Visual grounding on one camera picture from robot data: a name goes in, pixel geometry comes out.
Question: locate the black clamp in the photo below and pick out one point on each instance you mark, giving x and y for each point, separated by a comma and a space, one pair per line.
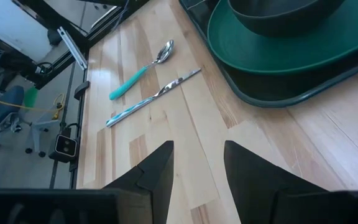
81, 89

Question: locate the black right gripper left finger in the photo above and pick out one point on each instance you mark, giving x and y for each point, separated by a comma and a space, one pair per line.
158, 174

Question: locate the dark green plastic tray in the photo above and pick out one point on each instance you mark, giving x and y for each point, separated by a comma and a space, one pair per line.
259, 91

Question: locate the silver metal rail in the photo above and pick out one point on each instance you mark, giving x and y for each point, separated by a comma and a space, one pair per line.
72, 48

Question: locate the black aluminium table frame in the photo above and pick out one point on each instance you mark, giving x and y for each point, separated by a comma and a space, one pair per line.
73, 31

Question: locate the blue office chair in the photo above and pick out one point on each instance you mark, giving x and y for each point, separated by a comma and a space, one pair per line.
2, 107

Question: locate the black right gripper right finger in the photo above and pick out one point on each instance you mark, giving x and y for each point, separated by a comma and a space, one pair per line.
250, 186

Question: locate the grey wheeled stand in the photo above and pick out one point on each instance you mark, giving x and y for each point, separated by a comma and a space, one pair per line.
40, 133

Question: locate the green bin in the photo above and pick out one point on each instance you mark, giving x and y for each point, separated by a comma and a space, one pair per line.
30, 97

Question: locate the black bowl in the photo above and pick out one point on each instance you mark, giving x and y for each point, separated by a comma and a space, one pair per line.
284, 19

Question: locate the black table-level camera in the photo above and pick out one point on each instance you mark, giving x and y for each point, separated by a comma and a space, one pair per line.
65, 146

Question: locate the green plate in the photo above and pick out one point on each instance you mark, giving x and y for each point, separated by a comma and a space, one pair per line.
291, 53

